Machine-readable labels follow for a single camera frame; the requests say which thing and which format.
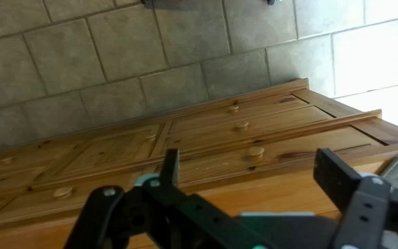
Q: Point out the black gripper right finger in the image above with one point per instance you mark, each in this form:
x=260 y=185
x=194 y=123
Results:
x=338 y=177

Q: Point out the round wooden drawer knob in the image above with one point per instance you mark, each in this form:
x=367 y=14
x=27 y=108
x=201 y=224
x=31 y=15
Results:
x=241 y=126
x=8 y=160
x=63 y=191
x=256 y=150
x=234 y=108

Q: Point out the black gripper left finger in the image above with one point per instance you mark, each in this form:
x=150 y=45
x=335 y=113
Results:
x=171 y=166

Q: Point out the pine wooden dresser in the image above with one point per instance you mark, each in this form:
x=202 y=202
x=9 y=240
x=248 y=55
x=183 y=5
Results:
x=273 y=193

